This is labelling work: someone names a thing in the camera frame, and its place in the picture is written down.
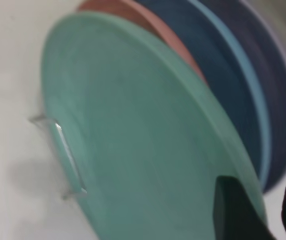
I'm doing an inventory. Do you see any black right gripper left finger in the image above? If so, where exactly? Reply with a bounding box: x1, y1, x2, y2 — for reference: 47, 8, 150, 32
212, 175, 276, 240

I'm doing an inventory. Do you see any green round plate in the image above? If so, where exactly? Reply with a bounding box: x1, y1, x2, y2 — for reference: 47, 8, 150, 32
40, 11, 267, 240

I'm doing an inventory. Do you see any blue round plate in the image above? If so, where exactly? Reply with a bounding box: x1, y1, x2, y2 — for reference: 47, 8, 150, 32
135, 0, 274, 194

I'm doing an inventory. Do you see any dark purple round plate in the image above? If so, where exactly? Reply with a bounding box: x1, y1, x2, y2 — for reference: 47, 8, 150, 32
197, 0, 286, 176

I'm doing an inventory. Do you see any grey round plate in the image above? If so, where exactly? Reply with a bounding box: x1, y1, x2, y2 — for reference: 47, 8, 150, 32
242, 0, 286, 45

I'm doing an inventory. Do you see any pink round plate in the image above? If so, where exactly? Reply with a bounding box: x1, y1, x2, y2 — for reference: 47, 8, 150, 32
76, 0, 208, 84

